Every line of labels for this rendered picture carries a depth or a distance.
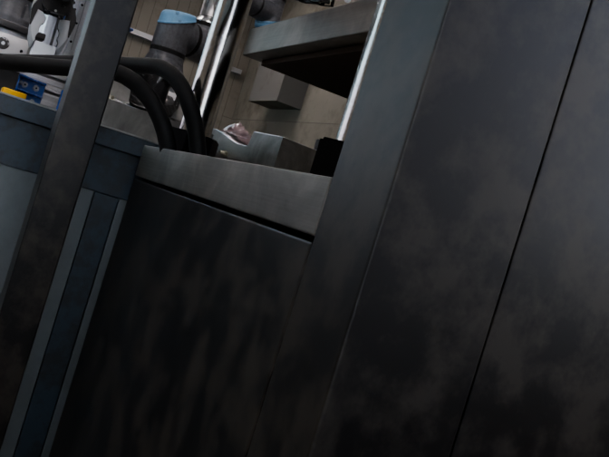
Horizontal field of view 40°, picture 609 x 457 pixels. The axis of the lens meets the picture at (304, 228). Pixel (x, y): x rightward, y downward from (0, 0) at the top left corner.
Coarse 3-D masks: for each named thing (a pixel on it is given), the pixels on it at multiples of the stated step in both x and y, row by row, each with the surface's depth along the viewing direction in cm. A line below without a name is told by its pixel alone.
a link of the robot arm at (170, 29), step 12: (168, 12) 270; (180, 12) 271; (168, 24) 270; (180, 24) 270; (192, 24) 274; (156, 36) 271; (168, 36) 270; (180, 36) 271; (192, 36) 274; (180, 48) 272; (192, 48) 277
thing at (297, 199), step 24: (144, 168) 152; (168, 168) 137; (192, 168) 125; (216, 168) 115; (240, 168) 106; (264, 168) 98; (192, 192) 121; (216, 192) 112; (240, 192) 103; (264, 192) 96; (288, 192) 90; (312, 192) 84; (264, 216) 94; (288, 216) 88; (312, 216) 83
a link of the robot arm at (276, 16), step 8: (272, 0) 265; (280, 0) 266; (264, 8) 262; (272, 8) 264; (280, 8) 267; (256, 16) 263; (264, 16) 264; (272, 16) 265; (280, 16) 268; (256, 24) 267; (264, 24) 265
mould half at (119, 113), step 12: (120, 84) 188; (120, 96) 188; (108, 108) 175; (120, 108) 176; (132, 108) 177; (180, 108) 194; (108, 120) 176; (120, 120) 176; (132, 120) 177; (144, 120) 178; (180, 120) 194; (132, 132) 178; (144, 132) 179
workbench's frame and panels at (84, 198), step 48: (0, 96) 155; (0, 144) 158; (96, 144) 164; (144, 144) 166; (0, 192) 159; (96, 192) 166; (0, 240) 160; (96, 240) 167; (0, 288) 161; (96, 288) 168; (48, 336) 166; (48, 384) 167; (48, 432) 168
